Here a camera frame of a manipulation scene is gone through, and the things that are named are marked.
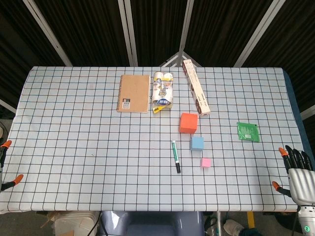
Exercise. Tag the long white cardboard box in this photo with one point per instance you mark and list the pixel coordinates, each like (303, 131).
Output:
(195, 87)

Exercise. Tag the black folding screen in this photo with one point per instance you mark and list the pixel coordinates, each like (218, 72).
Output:
(93, 32)

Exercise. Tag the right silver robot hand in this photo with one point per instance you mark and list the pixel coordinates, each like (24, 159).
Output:
(300, 182)

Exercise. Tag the large orange foam block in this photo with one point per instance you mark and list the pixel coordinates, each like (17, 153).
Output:
(188, 123)

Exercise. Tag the green sachet packet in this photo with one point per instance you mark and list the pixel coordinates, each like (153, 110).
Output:
(248, 131)

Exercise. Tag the grey-blue robot torso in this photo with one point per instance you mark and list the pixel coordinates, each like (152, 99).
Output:
(152, 222)

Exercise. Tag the green marker pen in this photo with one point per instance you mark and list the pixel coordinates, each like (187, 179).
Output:
(176, 156)

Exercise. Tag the white sneaker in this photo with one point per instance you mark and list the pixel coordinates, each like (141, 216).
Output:
(232, 227)

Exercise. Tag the medium blue foam block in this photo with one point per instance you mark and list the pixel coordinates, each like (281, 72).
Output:
(197, 143)

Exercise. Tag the white plastic bin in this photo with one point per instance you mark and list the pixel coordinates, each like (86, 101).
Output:
(73, 222)

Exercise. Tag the brown spiral notebook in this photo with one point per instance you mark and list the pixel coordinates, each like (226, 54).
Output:
(134, 93)

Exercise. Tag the blue checkered tablecloth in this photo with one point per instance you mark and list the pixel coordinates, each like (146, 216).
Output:
(98, 147)

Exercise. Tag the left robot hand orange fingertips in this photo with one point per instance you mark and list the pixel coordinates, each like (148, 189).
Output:
(3, 157)

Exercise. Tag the small pink foam block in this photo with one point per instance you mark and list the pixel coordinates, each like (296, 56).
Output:
(206, 163)

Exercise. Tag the pack of paper cups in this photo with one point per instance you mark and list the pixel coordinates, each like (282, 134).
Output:
(162, 92)

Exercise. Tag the white metal table leg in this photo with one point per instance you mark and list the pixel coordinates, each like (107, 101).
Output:
(218, 223)

